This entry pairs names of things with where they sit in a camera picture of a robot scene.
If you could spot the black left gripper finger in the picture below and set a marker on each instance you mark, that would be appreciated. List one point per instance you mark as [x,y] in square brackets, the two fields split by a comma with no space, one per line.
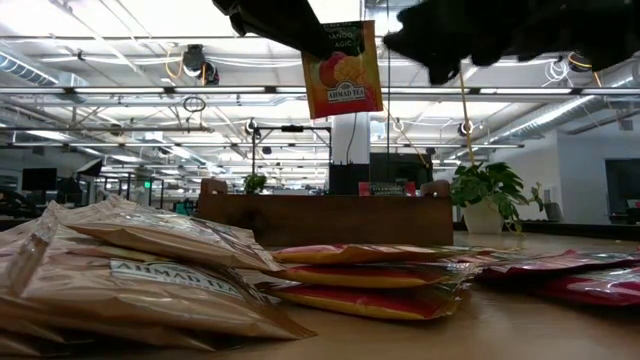
[295,25]

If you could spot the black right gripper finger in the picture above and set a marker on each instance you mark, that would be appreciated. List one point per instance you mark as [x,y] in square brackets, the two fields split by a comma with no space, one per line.
[440,40]

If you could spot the wooden tea organizer box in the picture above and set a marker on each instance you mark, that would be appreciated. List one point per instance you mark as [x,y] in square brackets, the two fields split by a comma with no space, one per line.
[325,220]

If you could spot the long white light bar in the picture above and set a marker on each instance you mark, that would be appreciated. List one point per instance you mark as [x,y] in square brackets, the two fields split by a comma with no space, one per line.
[200,90]
[200,145]

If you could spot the white building column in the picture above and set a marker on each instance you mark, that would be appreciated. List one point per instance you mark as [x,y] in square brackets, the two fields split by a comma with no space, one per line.
[350,140]

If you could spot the large black cabinet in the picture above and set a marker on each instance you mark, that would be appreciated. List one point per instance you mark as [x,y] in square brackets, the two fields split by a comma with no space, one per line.
[400,172]

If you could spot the green plant in white pot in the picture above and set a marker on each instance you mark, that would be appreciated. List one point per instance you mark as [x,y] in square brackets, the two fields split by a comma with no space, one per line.
[487,187]

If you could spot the small distant green plant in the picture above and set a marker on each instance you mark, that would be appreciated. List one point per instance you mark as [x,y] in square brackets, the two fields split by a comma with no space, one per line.
[255,182]

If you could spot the small black cabinet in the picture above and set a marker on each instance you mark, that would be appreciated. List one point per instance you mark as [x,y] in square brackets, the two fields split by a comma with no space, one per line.
[347,179]

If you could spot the grey office chair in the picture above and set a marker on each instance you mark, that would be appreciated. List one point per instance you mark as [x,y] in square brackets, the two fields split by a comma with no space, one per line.
[553,212]

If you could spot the computer monitor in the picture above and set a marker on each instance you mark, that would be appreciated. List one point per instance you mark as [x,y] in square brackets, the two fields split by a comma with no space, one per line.
[39,179]

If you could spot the silver ventilation duct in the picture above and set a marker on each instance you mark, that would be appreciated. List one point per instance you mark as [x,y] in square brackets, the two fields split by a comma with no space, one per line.
[550,117]
[30,72]

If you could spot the black metal stand frame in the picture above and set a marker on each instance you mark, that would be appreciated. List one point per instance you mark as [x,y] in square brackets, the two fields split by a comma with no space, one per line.
[292,129]

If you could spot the dark wall screen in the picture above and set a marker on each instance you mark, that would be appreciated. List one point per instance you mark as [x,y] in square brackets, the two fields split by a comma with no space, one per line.
[622,185]

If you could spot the black aluminium table frame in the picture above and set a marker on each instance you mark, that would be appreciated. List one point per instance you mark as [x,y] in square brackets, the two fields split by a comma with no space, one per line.
[575,230]

